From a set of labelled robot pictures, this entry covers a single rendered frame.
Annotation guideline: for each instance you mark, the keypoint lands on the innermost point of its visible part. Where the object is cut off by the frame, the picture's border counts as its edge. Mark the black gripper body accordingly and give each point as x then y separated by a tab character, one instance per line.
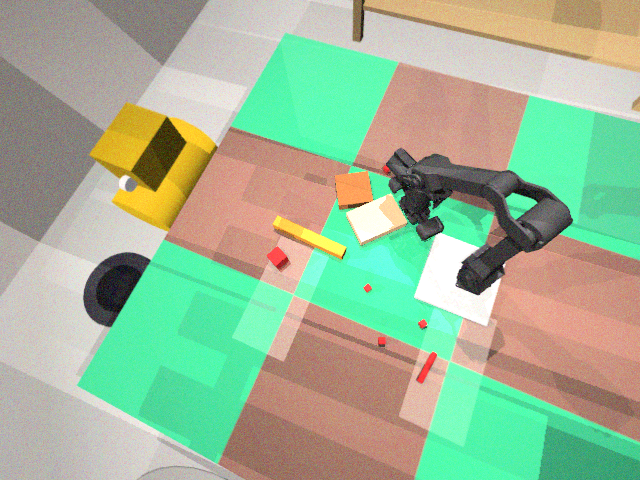
427	227

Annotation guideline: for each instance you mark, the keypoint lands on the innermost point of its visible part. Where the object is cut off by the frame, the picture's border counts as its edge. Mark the red bar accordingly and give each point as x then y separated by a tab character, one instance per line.
427	367

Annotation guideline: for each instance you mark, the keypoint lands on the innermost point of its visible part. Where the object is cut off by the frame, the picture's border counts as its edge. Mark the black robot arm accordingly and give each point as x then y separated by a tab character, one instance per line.
434	177

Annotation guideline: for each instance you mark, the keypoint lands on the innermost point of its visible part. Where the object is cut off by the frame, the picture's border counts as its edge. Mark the orange rectangular block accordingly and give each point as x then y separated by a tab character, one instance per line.
353	190

